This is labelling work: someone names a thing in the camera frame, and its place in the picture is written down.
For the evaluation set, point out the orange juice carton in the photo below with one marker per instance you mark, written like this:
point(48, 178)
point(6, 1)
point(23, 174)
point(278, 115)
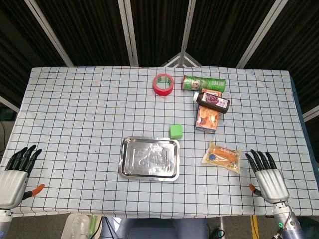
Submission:
point(207, 117)

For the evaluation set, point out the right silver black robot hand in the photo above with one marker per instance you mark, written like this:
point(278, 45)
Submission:
point(272, 183)

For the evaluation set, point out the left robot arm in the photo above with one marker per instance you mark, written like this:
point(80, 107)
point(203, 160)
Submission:
point(4, 222)

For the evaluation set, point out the dark grape juice bottle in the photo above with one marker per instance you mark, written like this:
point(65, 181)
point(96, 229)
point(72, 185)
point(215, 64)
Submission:
point(211, 101)

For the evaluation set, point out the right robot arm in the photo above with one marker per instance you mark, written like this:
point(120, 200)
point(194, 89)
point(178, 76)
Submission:
point(286, 220)

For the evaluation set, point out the white metal frame stand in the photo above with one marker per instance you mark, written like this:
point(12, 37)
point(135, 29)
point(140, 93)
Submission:
point(181, 59)

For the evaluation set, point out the red tape roll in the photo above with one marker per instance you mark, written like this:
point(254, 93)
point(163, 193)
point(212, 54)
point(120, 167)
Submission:
point(163, 84)

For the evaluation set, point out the yellow snack packet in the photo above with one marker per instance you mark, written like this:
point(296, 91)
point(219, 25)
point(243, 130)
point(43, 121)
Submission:
point(221, 157)

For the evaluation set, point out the green chips can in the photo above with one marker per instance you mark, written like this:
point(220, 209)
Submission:
point(204, 83)

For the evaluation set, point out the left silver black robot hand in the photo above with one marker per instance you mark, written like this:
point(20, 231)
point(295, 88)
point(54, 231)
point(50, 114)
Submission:
point(12, 181)

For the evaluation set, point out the silver metal tray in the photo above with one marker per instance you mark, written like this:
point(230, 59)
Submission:
point(150, 158)

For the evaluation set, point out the clear plastic bottle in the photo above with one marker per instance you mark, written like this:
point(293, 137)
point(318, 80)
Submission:
point(75, 226)

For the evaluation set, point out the green cube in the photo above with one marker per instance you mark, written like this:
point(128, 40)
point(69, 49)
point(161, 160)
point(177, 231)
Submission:
point(176, 131)

